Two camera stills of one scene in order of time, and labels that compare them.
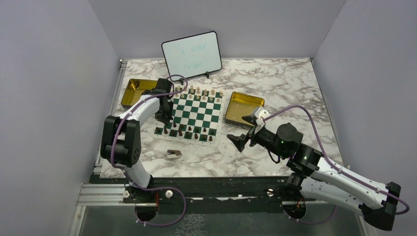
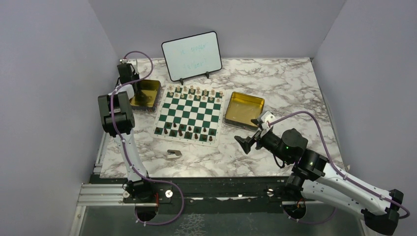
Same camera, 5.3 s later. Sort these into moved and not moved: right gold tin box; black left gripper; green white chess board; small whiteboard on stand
Moved: black left gripper
Not moved: small whiteboard on stand; right gold tin box; green white chess board
